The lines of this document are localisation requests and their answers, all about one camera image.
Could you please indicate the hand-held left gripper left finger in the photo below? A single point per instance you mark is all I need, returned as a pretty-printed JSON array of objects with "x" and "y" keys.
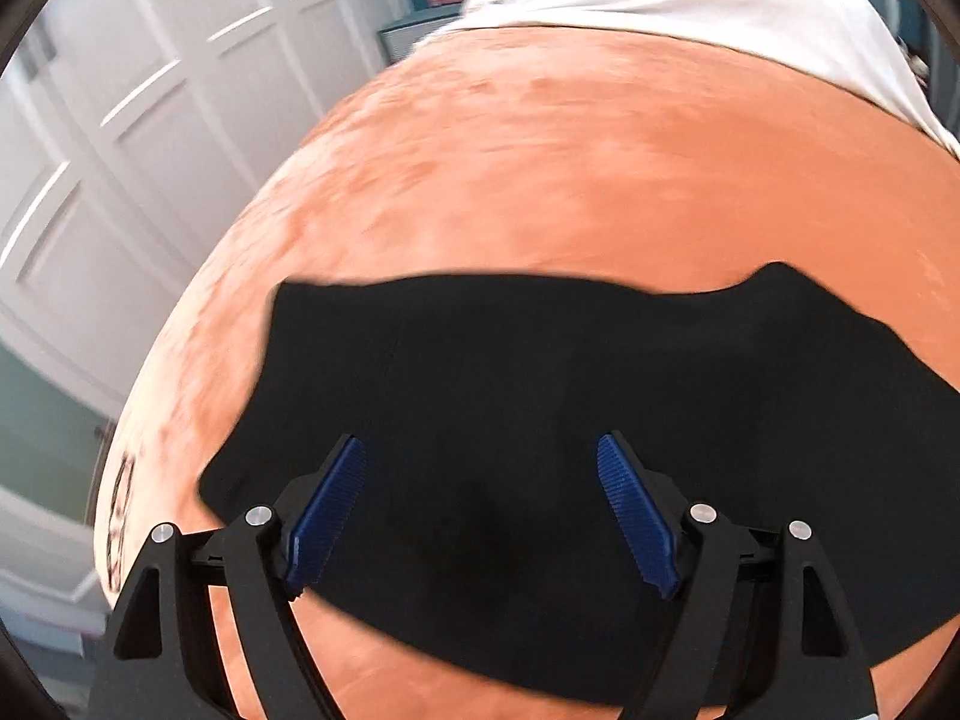
[{"x": 330, "y": 510}]

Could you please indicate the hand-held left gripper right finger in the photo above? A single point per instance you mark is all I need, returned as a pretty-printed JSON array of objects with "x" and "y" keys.
[{"x": 634, "y": 514}]

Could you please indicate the black pants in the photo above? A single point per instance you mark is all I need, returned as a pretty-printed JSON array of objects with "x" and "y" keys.
[{"x": 487, "y": 360}]

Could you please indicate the orange plush blanket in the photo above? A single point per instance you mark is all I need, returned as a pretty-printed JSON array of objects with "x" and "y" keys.
[{"x": 562, "y": 165}]

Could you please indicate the white panelled closet doors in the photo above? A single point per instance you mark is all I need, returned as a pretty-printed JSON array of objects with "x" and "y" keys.
[{"x": 150, "y": 127}]

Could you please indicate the grey nightstand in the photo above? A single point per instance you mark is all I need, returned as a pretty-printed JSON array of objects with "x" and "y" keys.
[{"x": 409, "y": 34}]

